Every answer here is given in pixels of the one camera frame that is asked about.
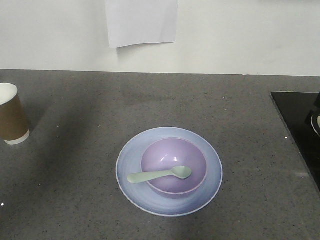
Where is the purple plastic bowl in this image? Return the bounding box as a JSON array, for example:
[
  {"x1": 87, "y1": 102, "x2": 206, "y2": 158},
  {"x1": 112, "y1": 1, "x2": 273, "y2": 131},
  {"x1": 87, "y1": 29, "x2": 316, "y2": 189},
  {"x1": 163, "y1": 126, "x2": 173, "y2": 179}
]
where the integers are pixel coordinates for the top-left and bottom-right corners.
[{"x1": 140, "y1": 138, "x2": 208, "y2": 199}]

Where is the pale green plastic spoon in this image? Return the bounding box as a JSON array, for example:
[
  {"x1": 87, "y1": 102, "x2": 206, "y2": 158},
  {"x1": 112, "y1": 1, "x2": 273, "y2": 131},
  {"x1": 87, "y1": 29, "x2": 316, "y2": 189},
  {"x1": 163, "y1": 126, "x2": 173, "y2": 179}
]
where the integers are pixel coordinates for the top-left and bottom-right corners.
[{"x1": 126, "y1": 166, "x2": 192, "y2": 184}]

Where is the brown paper cup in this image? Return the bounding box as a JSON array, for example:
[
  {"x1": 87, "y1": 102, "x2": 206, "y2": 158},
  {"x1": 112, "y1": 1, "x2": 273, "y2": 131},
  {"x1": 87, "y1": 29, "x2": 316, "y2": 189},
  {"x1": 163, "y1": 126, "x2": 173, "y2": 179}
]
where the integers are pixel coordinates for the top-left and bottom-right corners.
[{"x1": 0, "y1": 83, "x2": 30, "y2": 146}]

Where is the light blue plastic plate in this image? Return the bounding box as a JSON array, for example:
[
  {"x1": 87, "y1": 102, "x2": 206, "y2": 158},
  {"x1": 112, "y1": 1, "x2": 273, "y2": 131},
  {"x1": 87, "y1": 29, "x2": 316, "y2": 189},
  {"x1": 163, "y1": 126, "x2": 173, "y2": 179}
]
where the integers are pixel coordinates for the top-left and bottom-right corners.
[{"x1": 115, "y1": 127, "x2": 223, "y2": 217}]

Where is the black gas stove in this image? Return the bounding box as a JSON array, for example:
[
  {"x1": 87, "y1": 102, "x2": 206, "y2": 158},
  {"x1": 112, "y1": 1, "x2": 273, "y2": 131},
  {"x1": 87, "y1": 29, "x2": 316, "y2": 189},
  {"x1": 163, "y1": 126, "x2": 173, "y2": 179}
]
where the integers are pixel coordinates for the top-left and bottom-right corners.
[{"x1": 271, "y1": 91, "x2": 320, "y2": 187}]

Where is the white paper on wall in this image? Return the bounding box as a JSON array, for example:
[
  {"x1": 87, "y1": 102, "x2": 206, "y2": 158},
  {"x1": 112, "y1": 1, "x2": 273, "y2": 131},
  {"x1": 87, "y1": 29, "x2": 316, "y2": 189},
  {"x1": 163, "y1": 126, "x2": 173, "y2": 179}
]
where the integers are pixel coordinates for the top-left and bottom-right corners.
[{"x1": 105, "y1": 0, "x2": 179, "y2": 49}]

